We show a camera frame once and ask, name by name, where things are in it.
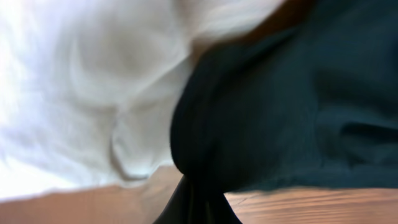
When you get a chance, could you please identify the folded beige garment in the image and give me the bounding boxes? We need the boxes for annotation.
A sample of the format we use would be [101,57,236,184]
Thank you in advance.
[1,0,280,202]

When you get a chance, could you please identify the black t-shirt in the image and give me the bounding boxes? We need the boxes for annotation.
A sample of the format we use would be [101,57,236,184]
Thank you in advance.
[157,0,397,223]

